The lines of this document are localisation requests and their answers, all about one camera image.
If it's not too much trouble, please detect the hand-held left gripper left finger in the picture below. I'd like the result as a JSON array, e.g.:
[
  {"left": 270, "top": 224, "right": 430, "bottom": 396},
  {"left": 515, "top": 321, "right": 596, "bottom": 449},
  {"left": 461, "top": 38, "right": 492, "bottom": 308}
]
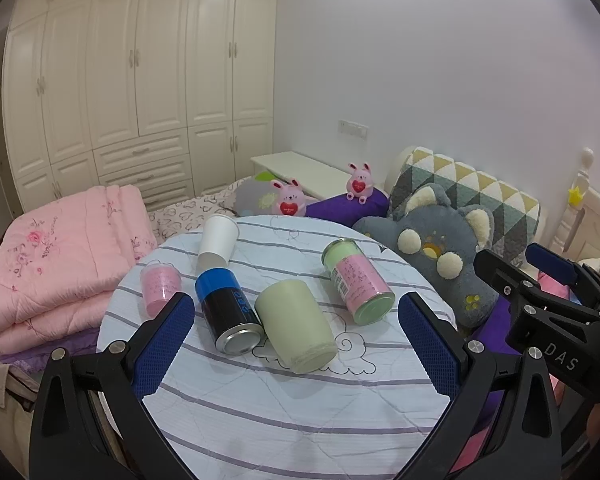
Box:
[{"left": 28, "top": 291, "right": 196, "bottom": 480}]

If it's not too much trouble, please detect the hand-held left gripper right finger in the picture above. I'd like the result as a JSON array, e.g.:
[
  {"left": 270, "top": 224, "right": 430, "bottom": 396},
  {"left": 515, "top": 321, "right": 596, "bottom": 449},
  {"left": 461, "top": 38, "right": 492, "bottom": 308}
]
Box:
[{"left": 397, "top": 291, "right": 563, "bottom": 480}]

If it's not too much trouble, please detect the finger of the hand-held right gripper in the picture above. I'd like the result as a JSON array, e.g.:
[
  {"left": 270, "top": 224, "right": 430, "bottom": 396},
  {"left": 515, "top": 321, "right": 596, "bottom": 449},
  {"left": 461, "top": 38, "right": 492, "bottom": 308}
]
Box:
[
  {"left": 524, "top": 242, "right": 600, "bottom": 307},
  {"left": 472, "top": 248, "right": 547, "bottom": 332}
]

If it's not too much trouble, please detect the pale green cup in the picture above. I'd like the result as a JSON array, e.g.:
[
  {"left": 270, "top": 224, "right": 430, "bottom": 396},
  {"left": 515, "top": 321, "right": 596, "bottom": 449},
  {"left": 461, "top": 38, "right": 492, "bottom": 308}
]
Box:
[{"left": 255, "top": 280, "right": 338, "bottom": 374}]

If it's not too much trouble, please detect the small pink cup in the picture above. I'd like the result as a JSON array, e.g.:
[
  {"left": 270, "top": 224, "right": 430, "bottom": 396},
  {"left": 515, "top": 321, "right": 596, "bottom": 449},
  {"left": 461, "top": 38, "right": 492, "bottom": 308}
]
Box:
[{"left": 140, "top": 261, "right": 182, "bottom": 319}]

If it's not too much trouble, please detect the white paper cup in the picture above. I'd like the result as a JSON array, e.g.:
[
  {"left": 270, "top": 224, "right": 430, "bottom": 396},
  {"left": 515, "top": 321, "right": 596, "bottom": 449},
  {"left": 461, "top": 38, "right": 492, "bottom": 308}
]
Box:
[{"left": 198, "top": 214, "right": 240, "bottom": 269}]

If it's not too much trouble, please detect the purple blanket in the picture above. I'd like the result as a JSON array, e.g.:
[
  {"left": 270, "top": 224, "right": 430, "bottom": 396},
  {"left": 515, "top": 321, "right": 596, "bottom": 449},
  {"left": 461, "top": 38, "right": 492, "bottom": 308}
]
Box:
[{"left": 455, "top": 294, "right": 527, "bottom": 426}]

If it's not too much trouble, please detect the cream bed headboard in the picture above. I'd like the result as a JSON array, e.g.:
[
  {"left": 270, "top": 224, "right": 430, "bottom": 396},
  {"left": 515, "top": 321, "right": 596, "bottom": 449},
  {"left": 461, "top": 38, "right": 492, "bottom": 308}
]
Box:
[{"left": 555, "top": 147, "right": 600, "bottom": 272}]

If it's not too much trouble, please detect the blue and black can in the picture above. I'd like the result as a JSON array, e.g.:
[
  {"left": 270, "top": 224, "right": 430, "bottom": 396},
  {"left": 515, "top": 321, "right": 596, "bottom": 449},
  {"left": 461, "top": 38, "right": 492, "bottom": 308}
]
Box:
[{"left": 195, "top": 268, "right": 265, "bottom": 355}]

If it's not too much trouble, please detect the grey plush bear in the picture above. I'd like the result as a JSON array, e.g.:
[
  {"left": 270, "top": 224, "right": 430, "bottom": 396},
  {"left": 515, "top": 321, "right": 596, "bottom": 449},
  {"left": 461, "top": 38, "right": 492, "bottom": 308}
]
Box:
[{"left": 352, "top": 184, "right": 501, "bottom": 329}]

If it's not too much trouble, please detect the triangle pattern cushion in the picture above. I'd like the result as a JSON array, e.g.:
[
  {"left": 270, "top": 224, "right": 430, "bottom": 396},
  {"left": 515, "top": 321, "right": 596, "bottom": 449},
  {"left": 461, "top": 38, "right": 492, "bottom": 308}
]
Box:
[{"left": 387, "top": 146, "right": 542, "bottom": 262}]

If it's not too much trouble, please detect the green and pink can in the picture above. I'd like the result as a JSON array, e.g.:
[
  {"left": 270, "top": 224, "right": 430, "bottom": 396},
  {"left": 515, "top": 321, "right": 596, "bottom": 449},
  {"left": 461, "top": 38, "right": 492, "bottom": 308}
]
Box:
[{"left": 321, "top": 238, "right": 396, "bottom": 327}]

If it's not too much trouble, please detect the purple cloth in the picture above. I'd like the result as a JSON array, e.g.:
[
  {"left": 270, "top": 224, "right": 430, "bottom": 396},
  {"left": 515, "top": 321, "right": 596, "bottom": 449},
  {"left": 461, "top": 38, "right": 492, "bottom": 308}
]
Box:
[{"left": 0, "top": 329, "right": 102, "bottom": 377}]

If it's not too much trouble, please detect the striped round tablecloth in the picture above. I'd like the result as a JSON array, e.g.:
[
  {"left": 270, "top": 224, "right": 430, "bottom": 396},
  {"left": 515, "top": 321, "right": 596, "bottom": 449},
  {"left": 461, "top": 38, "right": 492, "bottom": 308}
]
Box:
[{"left": 96, "top": 215, "right": 458, "bottom": 480}]

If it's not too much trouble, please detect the heart print bedsheet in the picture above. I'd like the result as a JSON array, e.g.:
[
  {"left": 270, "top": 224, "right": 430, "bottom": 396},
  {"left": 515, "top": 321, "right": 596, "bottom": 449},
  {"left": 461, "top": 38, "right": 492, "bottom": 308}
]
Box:
[{"left": 147, "top": 194, "right": 237, "bottom": 247}]

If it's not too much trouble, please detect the pink floral quilt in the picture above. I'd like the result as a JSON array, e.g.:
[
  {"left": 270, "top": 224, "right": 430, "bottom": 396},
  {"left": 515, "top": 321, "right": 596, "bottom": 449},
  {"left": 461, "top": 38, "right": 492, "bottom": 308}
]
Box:
[{"left": 0, "top": 185, "right": 157, "bottom": 361}]

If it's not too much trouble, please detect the purple pillow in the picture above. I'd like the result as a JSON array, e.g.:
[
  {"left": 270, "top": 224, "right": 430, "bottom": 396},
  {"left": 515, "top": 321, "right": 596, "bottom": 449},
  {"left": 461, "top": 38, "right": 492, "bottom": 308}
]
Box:
[{"left": 305, "top": 187, "right": 391, "bottom": 227}]

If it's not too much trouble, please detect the beige cloth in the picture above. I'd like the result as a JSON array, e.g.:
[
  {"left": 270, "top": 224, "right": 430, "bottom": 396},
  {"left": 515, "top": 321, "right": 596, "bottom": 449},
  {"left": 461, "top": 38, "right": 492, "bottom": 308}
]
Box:
[{"left": 0, "top": 347, "right": 46, "bottom": 463}]

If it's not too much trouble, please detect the pink bunny toy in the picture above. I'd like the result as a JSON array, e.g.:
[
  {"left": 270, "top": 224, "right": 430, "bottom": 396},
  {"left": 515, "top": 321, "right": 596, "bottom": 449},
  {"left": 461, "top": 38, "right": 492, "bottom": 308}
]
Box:
[
  {"left": 346, "top": 162, "right": 375, "bottom": 205},
  {"left": 271, "top": 178, "right": 309, "bottom": 218}
]

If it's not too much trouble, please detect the grey pillow with green flower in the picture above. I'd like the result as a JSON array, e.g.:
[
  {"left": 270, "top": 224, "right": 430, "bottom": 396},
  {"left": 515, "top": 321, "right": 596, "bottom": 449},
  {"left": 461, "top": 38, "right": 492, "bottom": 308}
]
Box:
[{"left": 230, "top": 175, "right": 282, "bottom": 219}]

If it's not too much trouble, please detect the white nightstand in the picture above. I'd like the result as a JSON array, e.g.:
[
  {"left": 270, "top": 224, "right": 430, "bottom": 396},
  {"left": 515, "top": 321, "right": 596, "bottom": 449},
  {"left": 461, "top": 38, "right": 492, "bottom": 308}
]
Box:
[{"left": 250, "top": 151, "right": 352, "bottom": 199}]

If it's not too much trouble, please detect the cream wardrobe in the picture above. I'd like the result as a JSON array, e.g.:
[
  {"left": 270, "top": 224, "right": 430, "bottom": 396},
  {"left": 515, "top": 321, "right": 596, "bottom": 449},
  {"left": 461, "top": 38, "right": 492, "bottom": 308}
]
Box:
[{"left": 1, "top": 0, "right": 279, "bottom": 212}]

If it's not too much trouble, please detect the white wall socket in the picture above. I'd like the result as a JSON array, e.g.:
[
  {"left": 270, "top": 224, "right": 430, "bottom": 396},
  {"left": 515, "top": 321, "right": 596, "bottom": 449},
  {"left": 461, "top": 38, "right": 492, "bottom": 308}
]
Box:
[{"left": 338, "top": 120, "right": 370, "bottom": 139}]

